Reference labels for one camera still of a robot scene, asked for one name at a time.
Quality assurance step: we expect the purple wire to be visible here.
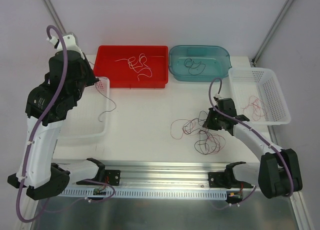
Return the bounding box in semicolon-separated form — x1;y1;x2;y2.
87;61;118;123

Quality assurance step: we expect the bundle of thin wires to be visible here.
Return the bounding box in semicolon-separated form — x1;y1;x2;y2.
170;110;226;156

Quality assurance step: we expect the red wire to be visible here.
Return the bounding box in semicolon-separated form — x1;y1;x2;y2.
241;95;271;122

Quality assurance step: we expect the dark wire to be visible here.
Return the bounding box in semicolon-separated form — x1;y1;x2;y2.
183;57;207;76

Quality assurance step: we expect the white wire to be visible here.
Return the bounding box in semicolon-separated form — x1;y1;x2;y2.
127;56;153;81
114;52;148;70

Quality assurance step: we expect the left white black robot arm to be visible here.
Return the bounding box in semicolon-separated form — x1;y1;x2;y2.
7;50;106;200

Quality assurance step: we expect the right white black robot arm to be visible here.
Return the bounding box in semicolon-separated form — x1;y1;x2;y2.
203;97;303;198

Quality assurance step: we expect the left white perforated basket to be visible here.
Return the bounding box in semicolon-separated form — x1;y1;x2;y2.
58;77;110;140

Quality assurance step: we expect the white perforated basket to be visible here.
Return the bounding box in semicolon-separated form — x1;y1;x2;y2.
58;77;110;140
228;67;291;125

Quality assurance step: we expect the right white perforated basket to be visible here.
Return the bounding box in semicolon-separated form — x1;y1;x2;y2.
228;67;291;125

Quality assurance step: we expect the red plastic tray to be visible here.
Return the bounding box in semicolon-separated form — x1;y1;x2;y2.
93;46;169;89

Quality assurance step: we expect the teal translucent plastic tub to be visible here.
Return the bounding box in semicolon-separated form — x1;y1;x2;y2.
168;45;232;82

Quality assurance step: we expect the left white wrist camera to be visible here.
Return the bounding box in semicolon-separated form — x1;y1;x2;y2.
47;33;85;59

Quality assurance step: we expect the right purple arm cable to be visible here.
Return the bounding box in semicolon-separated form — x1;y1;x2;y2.
208;77;296;197

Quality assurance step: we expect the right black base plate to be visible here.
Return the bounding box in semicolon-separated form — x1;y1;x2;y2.
208;172;253;189

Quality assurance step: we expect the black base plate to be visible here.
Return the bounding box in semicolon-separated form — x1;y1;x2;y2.
76;168;121;186
208;172;253;189

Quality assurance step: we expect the left aluminium frame post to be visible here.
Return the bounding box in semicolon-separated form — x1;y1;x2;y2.
41;0;67;34

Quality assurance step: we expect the aluminium frame post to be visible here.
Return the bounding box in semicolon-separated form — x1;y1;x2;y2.
41;0;67;34
251;0;295;67

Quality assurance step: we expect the aluminium mounting rail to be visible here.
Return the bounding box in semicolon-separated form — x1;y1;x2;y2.
102;160;227;189

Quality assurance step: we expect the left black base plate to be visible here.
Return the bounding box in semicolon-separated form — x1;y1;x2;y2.
76;168;121;186

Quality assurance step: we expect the white slotted cable duct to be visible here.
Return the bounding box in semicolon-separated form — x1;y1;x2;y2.
60;187;227;200

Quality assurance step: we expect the right aluminium frame post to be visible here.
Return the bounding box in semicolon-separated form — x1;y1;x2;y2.
251;0;295;67

